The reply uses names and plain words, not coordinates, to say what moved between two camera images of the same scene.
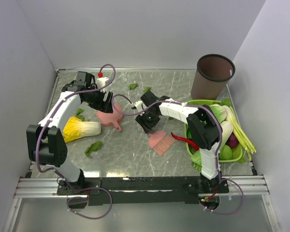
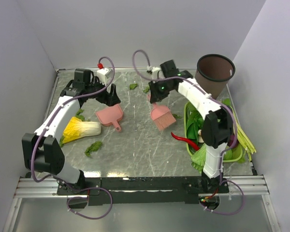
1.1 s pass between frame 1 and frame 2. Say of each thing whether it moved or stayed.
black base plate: stayed
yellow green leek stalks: stayed
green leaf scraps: stayed
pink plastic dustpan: stayed
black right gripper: moved
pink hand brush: moved
